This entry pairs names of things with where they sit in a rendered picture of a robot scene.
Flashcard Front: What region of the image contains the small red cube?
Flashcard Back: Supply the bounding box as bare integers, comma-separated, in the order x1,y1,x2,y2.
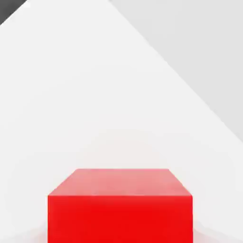
47,168,194,243

